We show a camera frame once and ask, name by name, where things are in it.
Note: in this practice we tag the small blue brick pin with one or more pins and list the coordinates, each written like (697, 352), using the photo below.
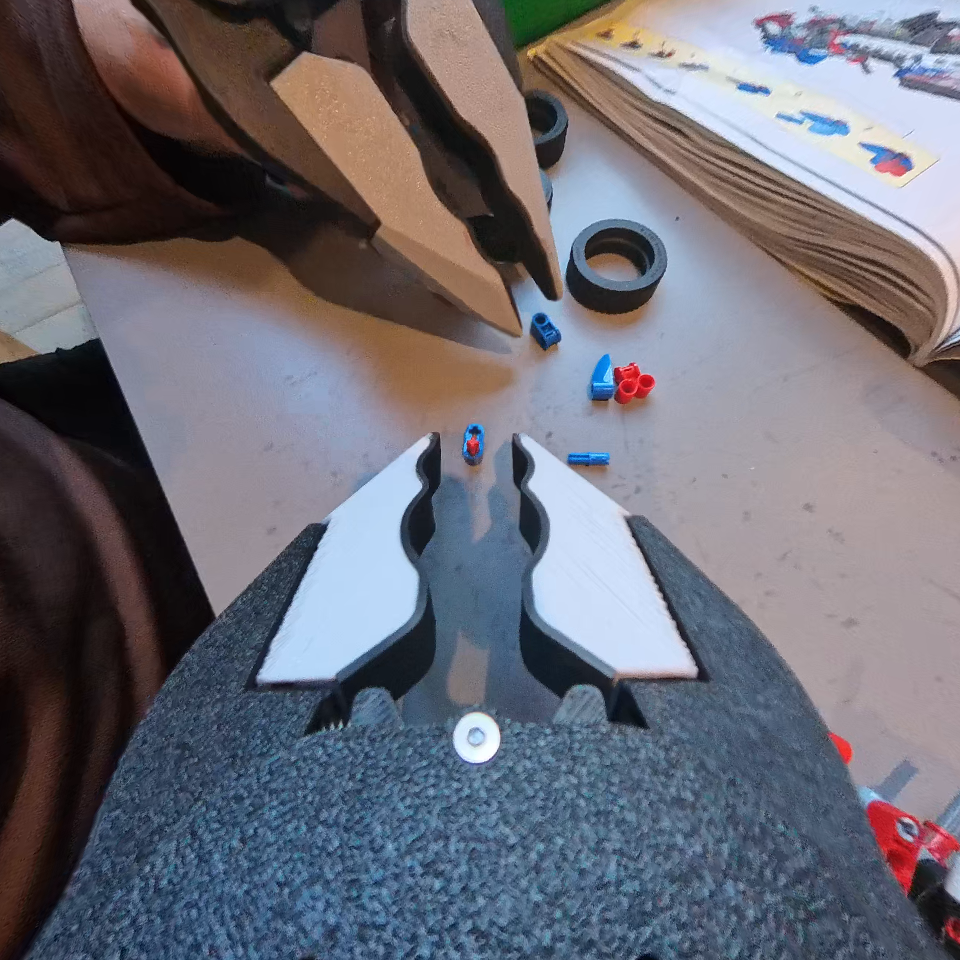
(589, 458)

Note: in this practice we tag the person's brown sweater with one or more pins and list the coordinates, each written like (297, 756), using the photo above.
(60, 637)

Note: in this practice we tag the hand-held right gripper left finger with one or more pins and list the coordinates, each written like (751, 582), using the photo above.
(352, 592)

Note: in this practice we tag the grey desk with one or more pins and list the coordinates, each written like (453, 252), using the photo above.
(750, 487)

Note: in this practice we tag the blue wedge brick piece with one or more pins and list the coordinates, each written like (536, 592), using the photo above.
(601, 382)

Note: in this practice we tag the black rubber toy tire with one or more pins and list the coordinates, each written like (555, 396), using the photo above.
(547, 191)
(581, 289)
(555, 142)

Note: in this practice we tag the person's dark trousers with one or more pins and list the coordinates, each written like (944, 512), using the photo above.
(90, 390)

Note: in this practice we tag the blue two-hole brick beam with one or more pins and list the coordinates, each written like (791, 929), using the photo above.
(473, 459)

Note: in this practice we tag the green plastic bin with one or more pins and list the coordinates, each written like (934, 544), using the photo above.
(540, 19)

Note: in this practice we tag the toy brick car model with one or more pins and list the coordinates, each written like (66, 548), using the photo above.
(900, 840)

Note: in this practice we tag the person's left forearm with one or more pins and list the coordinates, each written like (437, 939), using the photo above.
(45, 150)

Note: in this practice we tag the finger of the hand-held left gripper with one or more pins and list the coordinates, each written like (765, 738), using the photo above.
(480, 90)
(375, 165)

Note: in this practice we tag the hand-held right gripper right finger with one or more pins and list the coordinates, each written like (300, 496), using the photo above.
(600, 592)

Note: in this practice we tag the thick building instruction booklet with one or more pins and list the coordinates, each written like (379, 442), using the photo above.
(750, 165)

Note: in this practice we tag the blue pin-hole brick connector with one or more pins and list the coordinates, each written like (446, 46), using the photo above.
(545, 330)

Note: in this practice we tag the person's left hand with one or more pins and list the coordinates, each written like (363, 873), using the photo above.
(127, 52)

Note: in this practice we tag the red triple-hole brick connector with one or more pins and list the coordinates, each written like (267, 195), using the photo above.
(634, 384)

